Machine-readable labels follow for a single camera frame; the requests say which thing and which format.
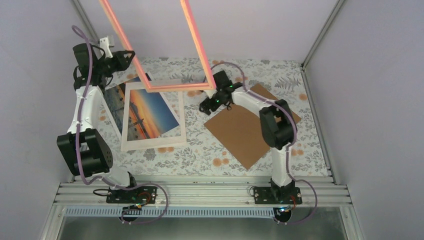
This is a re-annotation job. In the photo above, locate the aluminium rail base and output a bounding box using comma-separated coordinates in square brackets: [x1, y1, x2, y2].
[41, 175, 363, 240]

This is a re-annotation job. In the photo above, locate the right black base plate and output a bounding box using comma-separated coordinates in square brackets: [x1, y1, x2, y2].
[253, 186, 303, 205]

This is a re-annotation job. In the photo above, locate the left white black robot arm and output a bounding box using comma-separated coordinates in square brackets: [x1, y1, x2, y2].
[56, 43, 140, 203]

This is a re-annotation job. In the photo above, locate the white photo mat board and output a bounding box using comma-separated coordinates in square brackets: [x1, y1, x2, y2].
[120, 82, 187, 152]

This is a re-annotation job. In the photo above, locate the sunset photo print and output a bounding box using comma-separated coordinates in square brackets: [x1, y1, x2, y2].
[127, 89, 180, 141]

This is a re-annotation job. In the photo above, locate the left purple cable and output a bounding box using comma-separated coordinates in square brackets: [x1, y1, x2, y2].
[71, 25, 170, 226]

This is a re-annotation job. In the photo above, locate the floral patterned table mat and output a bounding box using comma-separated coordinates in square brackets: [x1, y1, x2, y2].
[97, 59, 328, 177]

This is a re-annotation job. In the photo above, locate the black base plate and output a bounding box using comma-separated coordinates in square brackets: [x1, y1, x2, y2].
[253, 186, 303, 205]
[106, 186, 158, 205]

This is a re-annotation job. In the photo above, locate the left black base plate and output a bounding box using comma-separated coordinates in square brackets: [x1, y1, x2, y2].
[106, 186, 158, 205]

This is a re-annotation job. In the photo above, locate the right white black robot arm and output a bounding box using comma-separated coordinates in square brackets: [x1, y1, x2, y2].
[199, 70, 297, 204]

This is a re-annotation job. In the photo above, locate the blue landscape photo print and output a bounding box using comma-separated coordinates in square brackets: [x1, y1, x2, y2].
[103, 74, 141, 138]

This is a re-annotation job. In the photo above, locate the pink wooden picture frame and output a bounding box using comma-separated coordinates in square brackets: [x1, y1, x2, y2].
[99, 0, 216, 95]

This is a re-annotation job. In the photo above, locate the brown cardboard backing board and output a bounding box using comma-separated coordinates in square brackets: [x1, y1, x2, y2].
[204, 82, 301, 170]

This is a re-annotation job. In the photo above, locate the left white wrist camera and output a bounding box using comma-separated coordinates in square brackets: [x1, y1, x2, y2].
[98, 35, 115, 59]

